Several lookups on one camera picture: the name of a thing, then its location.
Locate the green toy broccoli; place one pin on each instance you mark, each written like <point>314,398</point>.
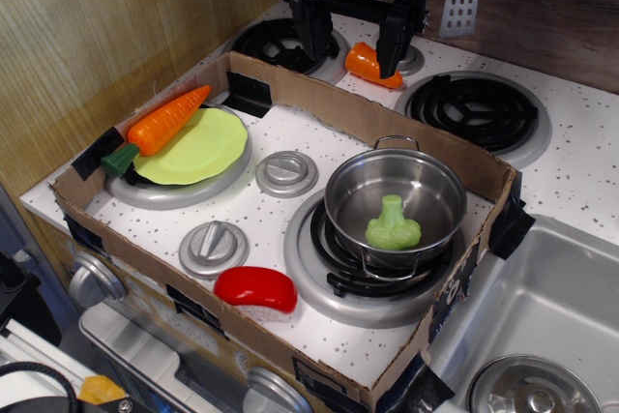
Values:
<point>391,230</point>

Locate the silver stove knob back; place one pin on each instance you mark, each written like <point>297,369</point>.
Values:
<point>411,61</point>

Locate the silver stove knob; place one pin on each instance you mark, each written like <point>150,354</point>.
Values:
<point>411,61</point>
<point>212,248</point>
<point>286,174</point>

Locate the black burner back left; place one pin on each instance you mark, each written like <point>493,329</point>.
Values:
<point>276,42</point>

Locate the black burner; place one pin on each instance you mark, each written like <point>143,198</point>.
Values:
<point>276,42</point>
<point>490,111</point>
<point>332,282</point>

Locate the hanging metal spatula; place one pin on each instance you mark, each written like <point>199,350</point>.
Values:
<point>459,18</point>

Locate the silver stove knob centre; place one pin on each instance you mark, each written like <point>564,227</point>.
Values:
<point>286,174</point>

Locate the black burner back right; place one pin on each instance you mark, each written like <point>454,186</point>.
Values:
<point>490,111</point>

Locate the light green toy plate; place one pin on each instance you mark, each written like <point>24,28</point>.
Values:
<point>210,143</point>

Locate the small stainless steel pot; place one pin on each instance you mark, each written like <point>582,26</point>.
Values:
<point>432,195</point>

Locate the orange toy carrot with stem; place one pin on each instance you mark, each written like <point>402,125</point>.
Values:
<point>150,134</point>

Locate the silver stove knob front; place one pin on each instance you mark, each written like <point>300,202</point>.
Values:
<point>212,248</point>

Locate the black burner front right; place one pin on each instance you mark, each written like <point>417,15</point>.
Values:
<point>332,282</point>

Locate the red toy sushi piece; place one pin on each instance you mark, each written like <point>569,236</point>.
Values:
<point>265,293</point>

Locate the grey toy sink basin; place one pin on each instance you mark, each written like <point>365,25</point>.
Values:
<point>555,297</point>

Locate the brown cardboard fence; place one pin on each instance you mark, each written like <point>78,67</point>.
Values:
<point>311,128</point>

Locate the silver oven knob left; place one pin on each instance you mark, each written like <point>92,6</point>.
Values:
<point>93,283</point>

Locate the silver oven knob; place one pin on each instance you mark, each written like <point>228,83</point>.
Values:
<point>93,283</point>
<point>267,392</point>

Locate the silver oven knob right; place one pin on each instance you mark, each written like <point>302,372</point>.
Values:
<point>267,392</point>

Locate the silver sink drain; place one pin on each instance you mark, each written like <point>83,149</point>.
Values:
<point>525,383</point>

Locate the yellow crumpled object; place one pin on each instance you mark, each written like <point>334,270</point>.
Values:
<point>98,389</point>

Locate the grey oven door handle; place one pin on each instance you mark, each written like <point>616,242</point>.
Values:
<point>166,368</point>

